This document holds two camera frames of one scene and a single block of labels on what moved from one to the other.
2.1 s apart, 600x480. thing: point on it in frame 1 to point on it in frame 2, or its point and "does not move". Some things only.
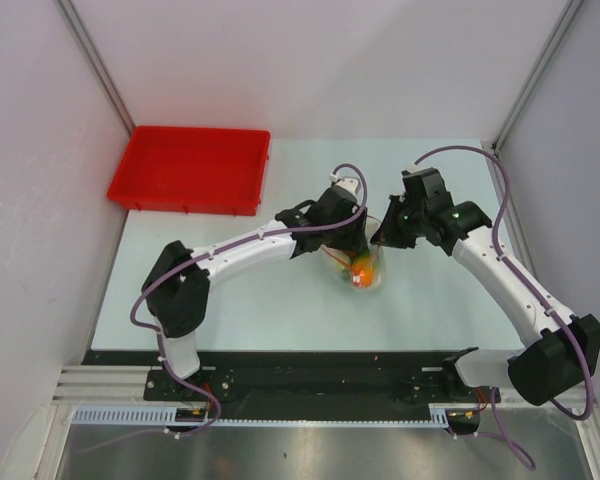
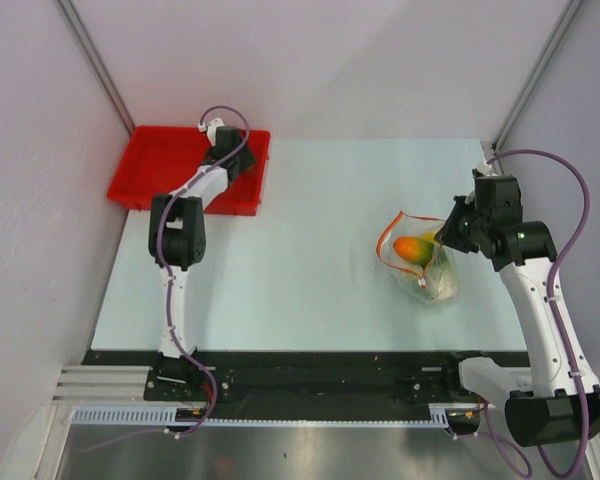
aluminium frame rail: (106, 385) does not move
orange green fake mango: (363, 271) to (414, 248)
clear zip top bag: (366, 269) to (419, 265)
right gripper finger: (382, 236) to (446, 234)
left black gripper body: (347, 236) to (244, 159)
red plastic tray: (192, 170) does not move
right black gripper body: (404, 222) to (467, 222)
